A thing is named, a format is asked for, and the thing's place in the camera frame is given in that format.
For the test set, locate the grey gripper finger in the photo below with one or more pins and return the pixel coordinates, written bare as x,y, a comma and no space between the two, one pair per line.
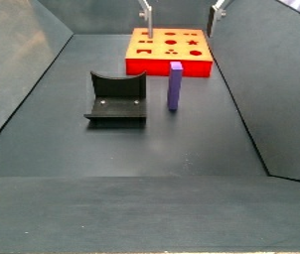
146,14
217,10

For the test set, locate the purple rectangular block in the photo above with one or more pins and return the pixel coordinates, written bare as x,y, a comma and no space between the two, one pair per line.
174,85

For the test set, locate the red shape sorter board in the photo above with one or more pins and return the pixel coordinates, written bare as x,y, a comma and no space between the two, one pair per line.
172,45

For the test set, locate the black curved holder bracket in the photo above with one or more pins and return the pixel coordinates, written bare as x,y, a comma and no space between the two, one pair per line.
119,97

